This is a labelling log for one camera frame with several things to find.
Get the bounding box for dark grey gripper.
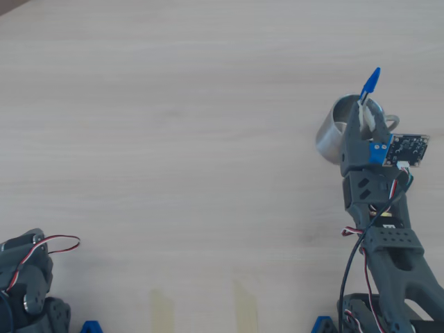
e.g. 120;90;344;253
339;101;395;177

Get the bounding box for blue capped ballpoint pen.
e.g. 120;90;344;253
357;67;382;105

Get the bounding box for silver metal cup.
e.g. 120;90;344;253
314;93;400;166

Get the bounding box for beige masking tape strip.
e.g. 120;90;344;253
149;289;174;333

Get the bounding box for blue camera mount bracket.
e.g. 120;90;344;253
367;134;395;166

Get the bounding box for small wrist camera board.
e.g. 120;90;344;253
384;133;431;168

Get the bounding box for dark grey camera-carrying robot arm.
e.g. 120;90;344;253
341;171;444;333

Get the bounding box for blue base plate under camera arm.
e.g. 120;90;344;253
309;315;339;333

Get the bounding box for red white black servo wire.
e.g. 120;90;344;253
13;234;81;278

